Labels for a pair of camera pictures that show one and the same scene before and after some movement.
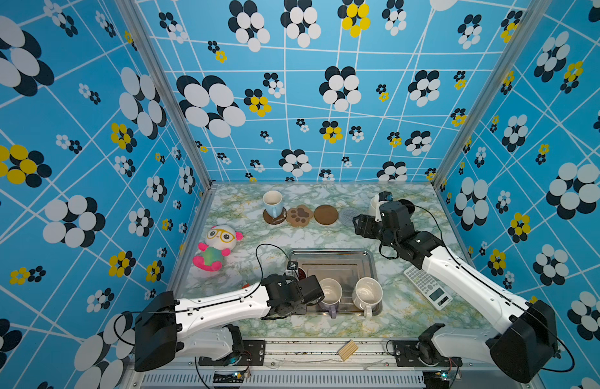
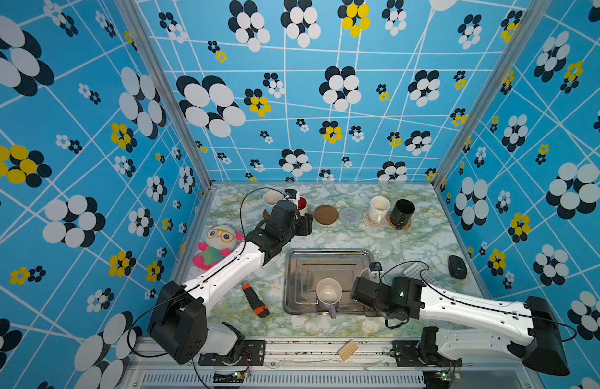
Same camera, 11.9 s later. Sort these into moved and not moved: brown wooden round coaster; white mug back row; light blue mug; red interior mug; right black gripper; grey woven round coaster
Moved: right black gripper; red interior mug
Not moved: light blue mug; brown wooden round coaster; grey woven round coaster; white mug back row
